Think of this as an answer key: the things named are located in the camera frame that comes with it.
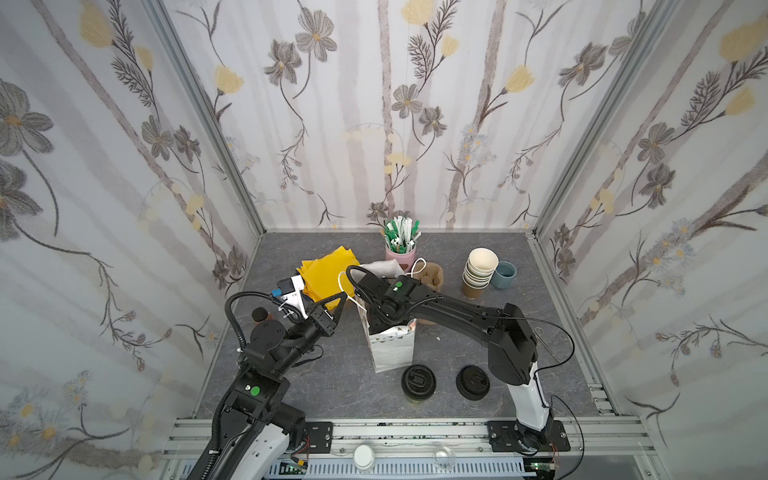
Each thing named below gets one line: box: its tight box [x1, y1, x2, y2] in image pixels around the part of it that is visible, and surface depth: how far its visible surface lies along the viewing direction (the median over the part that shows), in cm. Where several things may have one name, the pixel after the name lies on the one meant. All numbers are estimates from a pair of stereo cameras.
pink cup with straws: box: [384, 215, 421, 273], surface depth 97 cm
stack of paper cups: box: [462, 246, 500, 298], surface depth 92 cm
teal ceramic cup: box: [491, 260, 517, 289], surface depth 103 cm
